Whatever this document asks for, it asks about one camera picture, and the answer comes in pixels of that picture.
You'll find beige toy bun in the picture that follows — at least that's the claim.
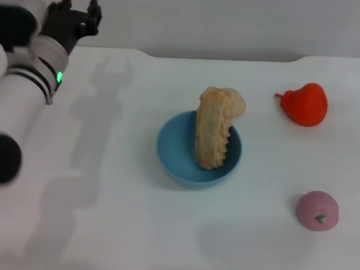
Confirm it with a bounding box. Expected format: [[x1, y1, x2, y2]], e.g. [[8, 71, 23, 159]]
[[229, 89, 247, 119]]

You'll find pink toy peach bun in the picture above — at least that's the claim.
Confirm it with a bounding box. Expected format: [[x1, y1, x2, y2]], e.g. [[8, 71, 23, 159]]
[[295, 190, 340, 232]]

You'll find red toy pear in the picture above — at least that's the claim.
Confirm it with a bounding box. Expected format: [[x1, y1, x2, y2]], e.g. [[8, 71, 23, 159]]
[[274, 83, 329, 127]]

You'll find orange striped toy bread loaf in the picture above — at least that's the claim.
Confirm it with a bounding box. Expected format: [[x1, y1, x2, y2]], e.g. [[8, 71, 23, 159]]
[[194, 87, 235, 172]]

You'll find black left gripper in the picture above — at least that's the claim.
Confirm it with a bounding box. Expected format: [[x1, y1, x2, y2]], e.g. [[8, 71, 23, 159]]
[[38, 0, 103, 55]]

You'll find blue plastic bowl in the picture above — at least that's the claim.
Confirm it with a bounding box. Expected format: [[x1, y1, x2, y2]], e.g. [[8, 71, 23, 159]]
[[155, 110, 244, 190]]

